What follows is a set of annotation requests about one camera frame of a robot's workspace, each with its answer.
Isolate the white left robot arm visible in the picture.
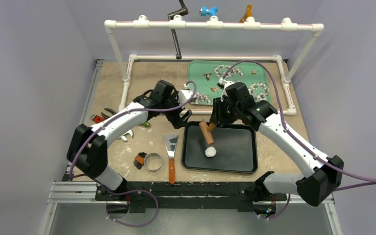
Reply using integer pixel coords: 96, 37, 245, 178
67, 80, 196, 200

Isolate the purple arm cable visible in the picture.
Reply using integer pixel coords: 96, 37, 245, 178
219, 59, 376, 221
69, 80, 198, 228

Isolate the white dough ball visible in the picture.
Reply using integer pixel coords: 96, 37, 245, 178
205, 146, 217, 158

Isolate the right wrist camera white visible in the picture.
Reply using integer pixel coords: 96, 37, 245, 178
217, 77, 234, 96

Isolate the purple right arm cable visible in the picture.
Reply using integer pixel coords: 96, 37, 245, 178
219, 59, 376, 221

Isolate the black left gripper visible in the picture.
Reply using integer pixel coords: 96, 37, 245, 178
161, 91, 191, 128

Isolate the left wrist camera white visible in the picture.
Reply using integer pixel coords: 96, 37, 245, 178
178, 90, 197, 105

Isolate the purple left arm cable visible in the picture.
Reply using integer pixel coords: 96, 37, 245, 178
69, 80, 198, 228

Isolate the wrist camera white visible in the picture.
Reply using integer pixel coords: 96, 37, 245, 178
217, 77, 234, 96
178, 90, 197, 105

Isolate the small orange black brush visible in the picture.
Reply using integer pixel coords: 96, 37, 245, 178
133, 152, 147, 169

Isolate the round metal cutter ring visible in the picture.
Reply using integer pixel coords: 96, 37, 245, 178
143, 153, 164, 172

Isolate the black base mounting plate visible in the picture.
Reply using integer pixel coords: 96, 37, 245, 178
95, 181, 287, 213

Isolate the red handled adjustable wrench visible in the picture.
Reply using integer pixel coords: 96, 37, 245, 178
90, 115, 134, 142

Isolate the blue plastic toy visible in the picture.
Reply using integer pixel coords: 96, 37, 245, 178
198, 6, 218, 16

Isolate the black hanging crank handle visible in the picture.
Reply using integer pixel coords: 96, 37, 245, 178
167, 0, 189, 60

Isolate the white PVC pipe frame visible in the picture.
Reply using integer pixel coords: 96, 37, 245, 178
104, 15, 325, 116

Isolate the wooden double-ended rolling pin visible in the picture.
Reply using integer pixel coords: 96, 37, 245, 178
199, 120, 216, 145

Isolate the green floral tray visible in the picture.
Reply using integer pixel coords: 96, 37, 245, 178
188, 60, 270, 105

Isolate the black baking tray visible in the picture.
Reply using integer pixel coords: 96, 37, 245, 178
181, 121, 258, 174

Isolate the aluminium rail frame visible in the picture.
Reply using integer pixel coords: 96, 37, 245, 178
39, 58, 344, 235

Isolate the metal scraper orange handle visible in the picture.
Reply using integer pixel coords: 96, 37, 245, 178
163, 134, 179, 184

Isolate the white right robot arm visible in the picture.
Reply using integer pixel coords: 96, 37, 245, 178
207, 80, 344, 207

